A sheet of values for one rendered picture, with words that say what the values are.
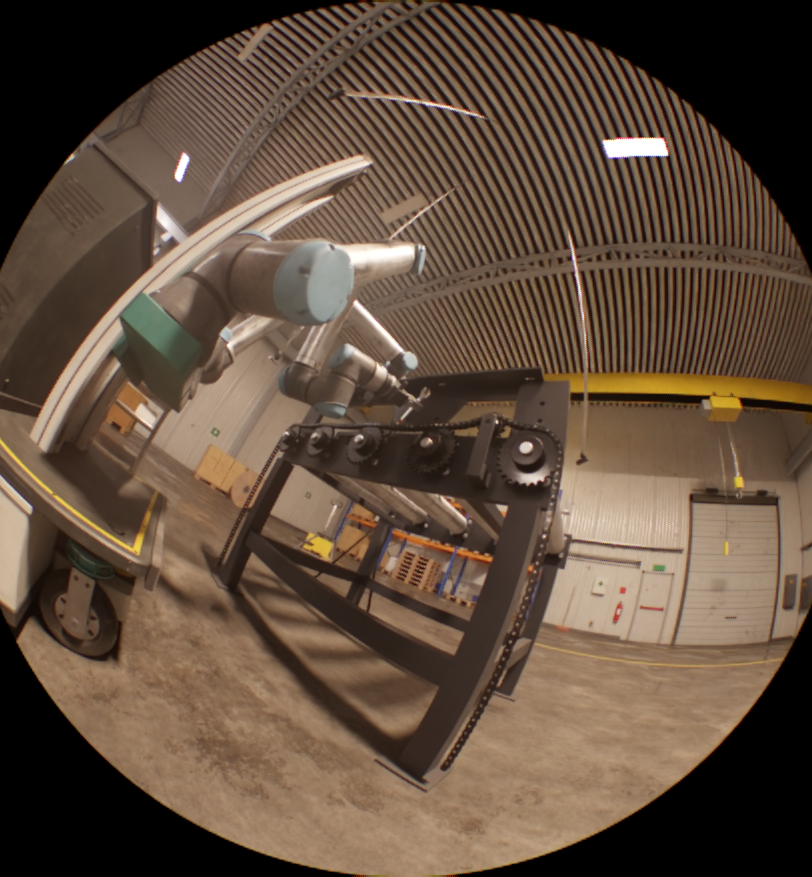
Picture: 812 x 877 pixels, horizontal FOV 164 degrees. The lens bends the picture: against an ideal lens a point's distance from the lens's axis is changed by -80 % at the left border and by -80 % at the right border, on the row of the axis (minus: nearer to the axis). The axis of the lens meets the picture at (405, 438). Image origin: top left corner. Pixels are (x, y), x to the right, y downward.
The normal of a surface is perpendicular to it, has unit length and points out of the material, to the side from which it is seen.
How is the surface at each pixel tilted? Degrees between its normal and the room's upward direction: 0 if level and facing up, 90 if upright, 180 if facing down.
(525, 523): 90
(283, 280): 140
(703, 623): 90
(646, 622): 90
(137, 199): 90
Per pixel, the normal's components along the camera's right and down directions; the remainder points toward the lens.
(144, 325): 0.72, -0.02
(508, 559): -0.51, -0.55
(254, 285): -0.32, 0.53
